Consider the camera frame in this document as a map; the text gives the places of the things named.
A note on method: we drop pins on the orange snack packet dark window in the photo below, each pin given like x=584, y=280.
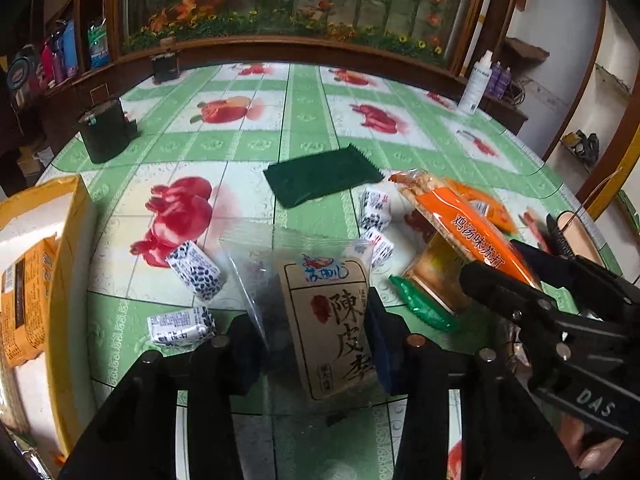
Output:
x=22, y=305

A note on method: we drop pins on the yellow cardboard box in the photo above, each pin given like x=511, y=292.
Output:
x=75, y=240

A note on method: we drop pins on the black cylindrical device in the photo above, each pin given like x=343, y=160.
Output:
x=102, y=132

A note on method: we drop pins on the blue white candy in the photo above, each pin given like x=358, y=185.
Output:
x=375, y=205
x=379, y=250
x=194, y=270
x=180, y=326

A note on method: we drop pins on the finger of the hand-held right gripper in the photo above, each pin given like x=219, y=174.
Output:
x=565, y=267
x=500, y=287

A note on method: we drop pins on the orange cracker packet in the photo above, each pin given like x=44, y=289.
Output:
x=465, y=230

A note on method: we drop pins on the green blue packet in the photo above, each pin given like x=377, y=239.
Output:
x=98, y=42

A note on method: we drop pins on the white spray bottle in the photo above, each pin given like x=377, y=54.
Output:
x=474, y=85

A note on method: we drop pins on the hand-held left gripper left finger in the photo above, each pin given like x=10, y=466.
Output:
x=240, y=360

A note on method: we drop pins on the white yellow rolled paper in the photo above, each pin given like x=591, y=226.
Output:
x=482, y=10

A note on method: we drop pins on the brown wall shelf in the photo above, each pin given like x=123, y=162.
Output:
x=522, y=52

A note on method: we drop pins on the clear plum snack bag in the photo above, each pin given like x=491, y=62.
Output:
x=325, y=320

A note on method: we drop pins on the small black box device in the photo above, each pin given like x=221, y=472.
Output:
x=165, y=67

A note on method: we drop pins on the wooden shelf unit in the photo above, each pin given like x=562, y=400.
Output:
x=60, y=105

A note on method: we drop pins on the small orange snack packet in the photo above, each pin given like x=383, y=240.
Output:
x=492, y=210

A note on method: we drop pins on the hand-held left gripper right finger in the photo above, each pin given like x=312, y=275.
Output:
x=385, y=355

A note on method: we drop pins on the glass case with artificial flowers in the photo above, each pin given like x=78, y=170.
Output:
x=300, y=0

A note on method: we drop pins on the green cracker packet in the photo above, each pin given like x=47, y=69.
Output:
x=425, y=305

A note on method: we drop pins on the person's right hand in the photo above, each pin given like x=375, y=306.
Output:
x=592, y=447

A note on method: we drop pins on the wooden side cabinet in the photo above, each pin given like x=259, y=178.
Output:
x=505, y=115

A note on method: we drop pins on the pink bottle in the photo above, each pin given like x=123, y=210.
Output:
x=47, y=64

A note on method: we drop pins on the black patterned glasses case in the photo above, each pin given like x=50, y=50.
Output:
x=575, y=232

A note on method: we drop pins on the dark green snack packet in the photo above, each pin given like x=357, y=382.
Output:
x=320, y=175

